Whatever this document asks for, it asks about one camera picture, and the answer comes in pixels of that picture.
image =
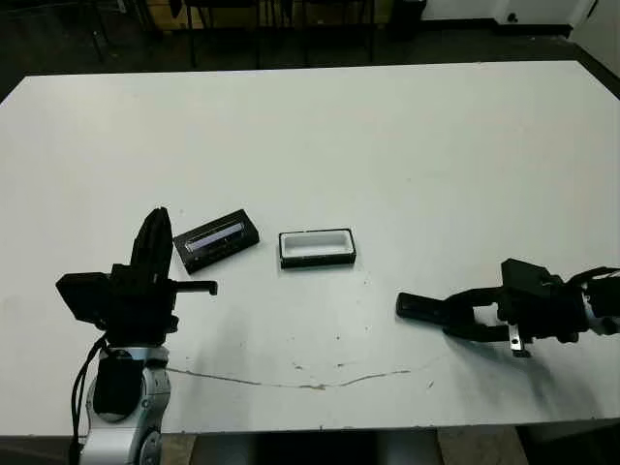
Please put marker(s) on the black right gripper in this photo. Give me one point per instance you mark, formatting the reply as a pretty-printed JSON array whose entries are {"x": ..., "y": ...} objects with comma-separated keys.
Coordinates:
[{"x": 547, "y": 315}]

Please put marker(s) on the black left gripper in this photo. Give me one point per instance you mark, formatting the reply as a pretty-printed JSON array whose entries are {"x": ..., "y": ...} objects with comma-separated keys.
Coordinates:
[{"x": 138, "y": 310}]

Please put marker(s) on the small black rectangular bar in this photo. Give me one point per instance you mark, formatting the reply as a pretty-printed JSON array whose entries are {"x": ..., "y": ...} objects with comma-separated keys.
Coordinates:
[{"x": 416, "y": 306}]

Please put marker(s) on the black printed box lid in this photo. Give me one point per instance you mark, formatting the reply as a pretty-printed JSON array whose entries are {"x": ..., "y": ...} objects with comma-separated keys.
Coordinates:
[{"x": 227, "y": 232}]

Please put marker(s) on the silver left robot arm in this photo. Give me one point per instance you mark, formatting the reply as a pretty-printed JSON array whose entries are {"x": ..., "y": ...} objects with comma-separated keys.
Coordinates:
[{"x": 111, "y": 436}]

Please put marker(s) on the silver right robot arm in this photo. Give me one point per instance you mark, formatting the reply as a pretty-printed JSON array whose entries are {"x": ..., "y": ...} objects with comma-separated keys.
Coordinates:
[{"x": 603, "y": 310}]

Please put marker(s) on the black box with white insert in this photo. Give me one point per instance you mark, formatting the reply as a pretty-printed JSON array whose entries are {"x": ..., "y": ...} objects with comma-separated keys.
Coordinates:
[{"x": 317, "y": 242}]

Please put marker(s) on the black waste bin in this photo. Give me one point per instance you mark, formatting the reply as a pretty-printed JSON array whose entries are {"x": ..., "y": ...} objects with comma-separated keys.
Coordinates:
[{"x": 407, "y": 19}]

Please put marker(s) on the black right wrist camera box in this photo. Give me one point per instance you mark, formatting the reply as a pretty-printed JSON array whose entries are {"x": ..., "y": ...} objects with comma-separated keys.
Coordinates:
[{"x": 525, "y": 276}]

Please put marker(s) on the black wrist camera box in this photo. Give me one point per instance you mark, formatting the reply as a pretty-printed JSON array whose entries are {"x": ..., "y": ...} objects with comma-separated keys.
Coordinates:
[
  {"x": 82, "y": 295},
  {"x": 525, "y": 276}
]

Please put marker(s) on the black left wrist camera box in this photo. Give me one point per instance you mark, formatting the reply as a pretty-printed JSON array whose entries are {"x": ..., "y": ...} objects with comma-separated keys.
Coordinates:
[{"x": 82, "y": 295}]

